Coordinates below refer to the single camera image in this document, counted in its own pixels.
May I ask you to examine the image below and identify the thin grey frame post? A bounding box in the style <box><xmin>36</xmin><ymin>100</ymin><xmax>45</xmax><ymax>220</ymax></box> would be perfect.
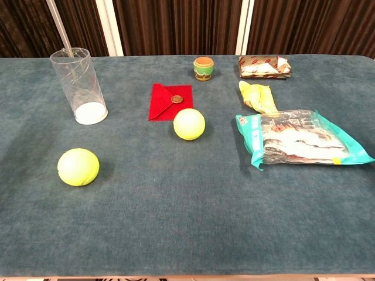
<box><xmin>46</xmin><ymin>0</ymin><xmax>74</xmax><ymax>58</ymax></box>

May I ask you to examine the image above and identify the teal clear snack bag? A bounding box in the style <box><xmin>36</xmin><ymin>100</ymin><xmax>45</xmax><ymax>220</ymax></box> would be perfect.
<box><xmin>235</xmin><ymin>109</ymin><xmax>375</xmax><ymax>172</ymax></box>

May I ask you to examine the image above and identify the wide white frame post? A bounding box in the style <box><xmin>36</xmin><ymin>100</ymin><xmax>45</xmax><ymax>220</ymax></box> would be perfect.
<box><xmin>235</xmin><ymin>0</ymin><xmax>255</xmax><ymax>56</ymax></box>
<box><xmin>96</xmin><ymin>0</ymin><xmax>124</xmax><ymax>57</ymax></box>

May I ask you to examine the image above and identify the gold red snack packet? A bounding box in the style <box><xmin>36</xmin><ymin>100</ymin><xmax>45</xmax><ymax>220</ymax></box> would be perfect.
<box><xmin>237</xmin><ymin>55</ymin><xmax>292</xmax><ymax>80</ymax></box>

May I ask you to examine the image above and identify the blue velvet tablecloth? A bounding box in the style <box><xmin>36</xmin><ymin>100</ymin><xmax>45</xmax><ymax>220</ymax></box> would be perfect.
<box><xmin>0</xmin><ymin>54</ymin><xmax>375</xmax><ymax>277</ymax></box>

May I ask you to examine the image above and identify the crumpled yellow snack wrapper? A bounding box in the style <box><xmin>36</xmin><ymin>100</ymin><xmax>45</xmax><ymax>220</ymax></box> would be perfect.
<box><xmin>238</xmin><ymin>80</ymin><xmax>278</xmax><ymax>114</ymax></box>

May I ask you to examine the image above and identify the dark brown curtain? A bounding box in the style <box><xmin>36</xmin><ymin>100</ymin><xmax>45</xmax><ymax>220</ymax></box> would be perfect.
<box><xmin>0</xmin><ymin>0</ymin><xmax>375</xmax><ymax>59</ymax></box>

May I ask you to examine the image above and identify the small orange green cup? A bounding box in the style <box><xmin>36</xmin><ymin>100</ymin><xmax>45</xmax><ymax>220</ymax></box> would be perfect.
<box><xmin>193</xmin><ymin>57</ymin><xmax>214</xmax><ymax>82</ymax></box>

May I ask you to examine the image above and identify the yellow tennis ball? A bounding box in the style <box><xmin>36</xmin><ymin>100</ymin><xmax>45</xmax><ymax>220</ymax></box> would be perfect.
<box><xmin>57</xmin><ymin>148</ymin><xmax>100</xmax><ymax>187</ymax></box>
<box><xmin>173</xmin><ymin>108</ymin><xmax>206</xmax><ymax>141</ymax></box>

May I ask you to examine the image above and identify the clear plastic cup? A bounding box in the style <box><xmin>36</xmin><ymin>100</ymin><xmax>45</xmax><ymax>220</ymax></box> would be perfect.
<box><xmin>49</xmin><ymin>47</ymin><xmax>108</xmax><ymax>126</ymax></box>

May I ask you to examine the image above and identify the red envelope with gold button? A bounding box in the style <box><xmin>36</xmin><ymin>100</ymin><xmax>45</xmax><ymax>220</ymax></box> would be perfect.
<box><xmin>148</xmin><ymin>83</ymin><xmax>195</xmax><ymax>122</ymax></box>

